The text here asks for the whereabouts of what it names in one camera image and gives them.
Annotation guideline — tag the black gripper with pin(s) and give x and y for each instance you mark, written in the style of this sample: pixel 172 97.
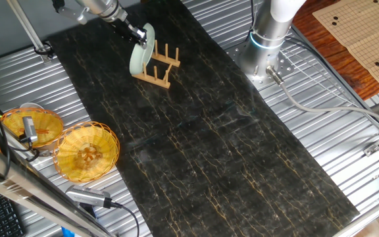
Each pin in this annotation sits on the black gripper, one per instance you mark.
pixel 125 29

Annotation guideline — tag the pale green dish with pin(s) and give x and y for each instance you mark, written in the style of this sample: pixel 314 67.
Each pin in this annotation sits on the pale green dish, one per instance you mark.
pixel 141 59

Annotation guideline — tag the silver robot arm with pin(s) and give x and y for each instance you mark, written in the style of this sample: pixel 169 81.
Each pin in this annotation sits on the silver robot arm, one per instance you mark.
pixel 268 42

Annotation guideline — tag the wooden dish rack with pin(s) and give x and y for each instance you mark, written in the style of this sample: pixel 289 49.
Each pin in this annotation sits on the wooden dish rack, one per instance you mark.
pixel 156 80

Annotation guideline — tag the aluminium pole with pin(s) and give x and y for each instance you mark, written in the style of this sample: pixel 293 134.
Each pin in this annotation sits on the aluminium pole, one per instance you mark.
pixel 28 28

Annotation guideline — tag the yellow wicker basket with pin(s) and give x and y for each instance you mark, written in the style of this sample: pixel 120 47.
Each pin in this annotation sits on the yellow wicker basket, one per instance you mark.
pixel 49 126
pixel 85 153

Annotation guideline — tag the white bowl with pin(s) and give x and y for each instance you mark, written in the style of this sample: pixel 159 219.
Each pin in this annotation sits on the white bowl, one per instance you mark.
pixel 31 105

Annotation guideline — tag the black marble pattern mat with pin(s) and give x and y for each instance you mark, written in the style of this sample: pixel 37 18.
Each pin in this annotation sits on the black marble pattern mat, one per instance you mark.
pixel 209 148

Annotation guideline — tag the blue box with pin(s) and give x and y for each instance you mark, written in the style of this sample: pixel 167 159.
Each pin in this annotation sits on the blue box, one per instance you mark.
pixel 67 232

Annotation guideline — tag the paper go board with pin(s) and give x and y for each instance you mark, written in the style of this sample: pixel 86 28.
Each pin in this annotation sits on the paper go board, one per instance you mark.
pixel 364 29

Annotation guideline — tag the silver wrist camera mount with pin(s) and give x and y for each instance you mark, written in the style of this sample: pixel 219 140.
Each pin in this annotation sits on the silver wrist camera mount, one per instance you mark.
pixel 74 14

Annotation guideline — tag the silver depth camera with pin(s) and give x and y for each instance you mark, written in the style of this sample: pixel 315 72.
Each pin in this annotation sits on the silver depth camera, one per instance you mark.
pixel 87 195
pixel 30 128

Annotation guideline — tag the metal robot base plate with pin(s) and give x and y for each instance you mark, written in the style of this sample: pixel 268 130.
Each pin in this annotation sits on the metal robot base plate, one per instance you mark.
pixel 285 67

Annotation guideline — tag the aluminium frame bar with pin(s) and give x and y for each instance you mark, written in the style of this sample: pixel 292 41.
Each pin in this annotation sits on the aluminium frame bar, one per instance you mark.
pixel 28 187

